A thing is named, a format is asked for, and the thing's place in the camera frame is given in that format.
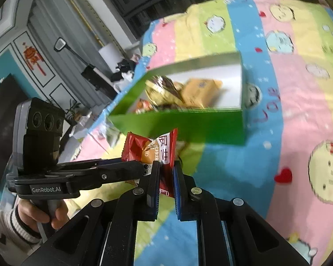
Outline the black white clothes pile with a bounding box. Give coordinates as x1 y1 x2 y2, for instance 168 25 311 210
110 54 141 82

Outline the person's left hand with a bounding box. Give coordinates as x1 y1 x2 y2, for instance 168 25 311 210
17 199 69 232

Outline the potted green plant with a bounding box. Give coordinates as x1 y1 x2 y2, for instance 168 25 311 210
65 99 82 124

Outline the black television screen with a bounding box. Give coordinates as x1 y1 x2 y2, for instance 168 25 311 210
0 74 28 184

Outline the red orange snack packet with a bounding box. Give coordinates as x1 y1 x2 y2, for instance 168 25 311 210
121 129 178 198

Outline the yellow cracker pack with label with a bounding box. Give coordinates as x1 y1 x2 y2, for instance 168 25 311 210
181 78 222 108

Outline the green cardboard box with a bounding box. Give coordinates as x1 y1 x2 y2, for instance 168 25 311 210
108 52 247 145

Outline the brown gold round-label snack bag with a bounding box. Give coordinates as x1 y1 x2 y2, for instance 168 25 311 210
145 76 184 106

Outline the black floor lamp stand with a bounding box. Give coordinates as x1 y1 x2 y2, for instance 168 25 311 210
53 37 118 100

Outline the red chinese knot decoration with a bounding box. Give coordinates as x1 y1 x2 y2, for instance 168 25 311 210
22 43 47 76

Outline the brown panda snack bag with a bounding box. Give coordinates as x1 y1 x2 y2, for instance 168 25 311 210
134 99 156 114

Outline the colourful cartoon striped bedsheet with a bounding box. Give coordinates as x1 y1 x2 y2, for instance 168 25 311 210
72 0 333 266

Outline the white striped sweater sleeve forearm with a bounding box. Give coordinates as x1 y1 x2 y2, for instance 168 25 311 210
0 206 42 248

